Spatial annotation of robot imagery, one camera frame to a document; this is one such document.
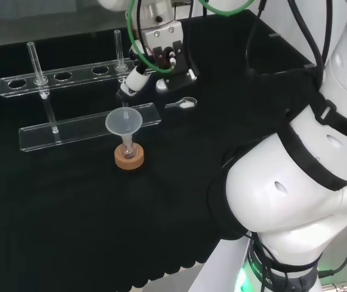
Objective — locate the small round-bottom glass flask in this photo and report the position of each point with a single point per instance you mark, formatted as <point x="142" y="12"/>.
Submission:
<point x="128" y="153"/>

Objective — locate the clear funnel stand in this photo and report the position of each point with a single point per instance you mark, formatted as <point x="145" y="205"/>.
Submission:
<point x="79" y="127"/>

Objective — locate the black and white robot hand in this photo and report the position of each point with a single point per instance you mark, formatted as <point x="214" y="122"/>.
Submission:
<point x="164" y="35"/>

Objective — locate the translucent plastic funnel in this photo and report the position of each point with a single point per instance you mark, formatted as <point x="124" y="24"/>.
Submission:
<point x="124" y="121"/>

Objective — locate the black bench cloth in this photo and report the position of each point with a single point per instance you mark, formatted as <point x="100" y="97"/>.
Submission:
<point x="70" y="213"/>

